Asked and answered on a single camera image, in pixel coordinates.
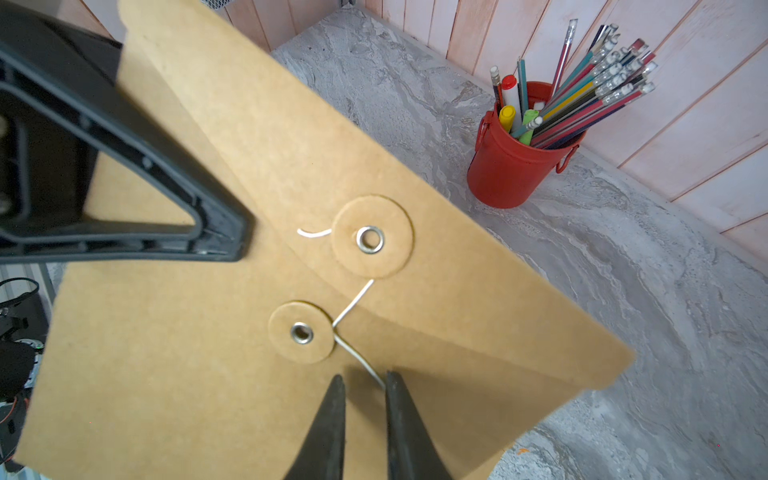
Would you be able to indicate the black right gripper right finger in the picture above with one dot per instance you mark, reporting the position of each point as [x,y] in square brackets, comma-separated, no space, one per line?
[411,453]

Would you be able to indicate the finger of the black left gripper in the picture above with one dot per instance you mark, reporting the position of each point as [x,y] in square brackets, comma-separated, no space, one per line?
[64,122]

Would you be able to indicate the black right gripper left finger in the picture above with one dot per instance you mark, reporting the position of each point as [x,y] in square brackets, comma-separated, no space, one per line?
[322,453]

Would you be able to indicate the brown kraft file bag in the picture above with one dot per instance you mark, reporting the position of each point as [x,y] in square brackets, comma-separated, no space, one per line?
[357,267]

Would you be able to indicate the red metal pen bucket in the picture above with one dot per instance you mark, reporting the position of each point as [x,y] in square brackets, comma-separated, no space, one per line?
[503,172]

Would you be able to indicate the bundle of pens and pencils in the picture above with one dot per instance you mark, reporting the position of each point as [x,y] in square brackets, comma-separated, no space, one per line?
[604,81]

